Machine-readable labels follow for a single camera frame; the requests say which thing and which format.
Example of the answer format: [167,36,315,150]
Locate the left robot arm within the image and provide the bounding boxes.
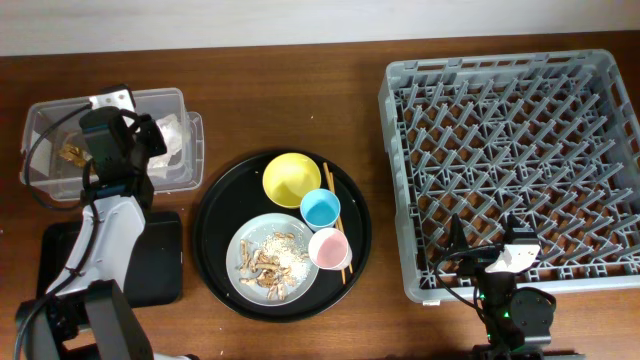
[13,107,166,359]

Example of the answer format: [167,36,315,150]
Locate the white napkin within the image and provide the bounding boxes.
[148,114,183,178]

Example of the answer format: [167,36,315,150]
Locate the grey plate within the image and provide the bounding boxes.
[226,213,319,307]

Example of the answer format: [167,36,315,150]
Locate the pink cup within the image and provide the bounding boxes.
[308,228,353,271]

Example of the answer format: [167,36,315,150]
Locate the wooden chopstick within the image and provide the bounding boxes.
[323,162,353,284]
[323,163,346,285]

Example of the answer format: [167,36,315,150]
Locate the yellow bowl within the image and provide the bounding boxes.
[262,153,321,209]

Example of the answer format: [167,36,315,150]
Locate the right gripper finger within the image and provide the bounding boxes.
[506,214,534,235]
[448,214,469,249]

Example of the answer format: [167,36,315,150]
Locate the clear plastic waste bin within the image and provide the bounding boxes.
[21,88,205,202]

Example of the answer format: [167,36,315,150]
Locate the blue cup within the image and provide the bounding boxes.
[300,188,341,232]

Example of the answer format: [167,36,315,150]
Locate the round black serving tray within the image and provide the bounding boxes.
[191,149,372,323]

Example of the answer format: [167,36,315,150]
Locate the grey dishwasher rack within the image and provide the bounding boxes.
[378,49,639,305]

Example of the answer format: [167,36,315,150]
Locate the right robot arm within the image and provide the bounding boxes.
[440,214,585,359]

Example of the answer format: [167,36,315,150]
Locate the brown food scrap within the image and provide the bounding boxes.
[58,144,91,168]

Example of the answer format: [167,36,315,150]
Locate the black rectangular tray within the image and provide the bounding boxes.
[36,211,183,308]

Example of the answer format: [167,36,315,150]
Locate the food leftovers on plate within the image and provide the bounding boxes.
[238,232,311,301]

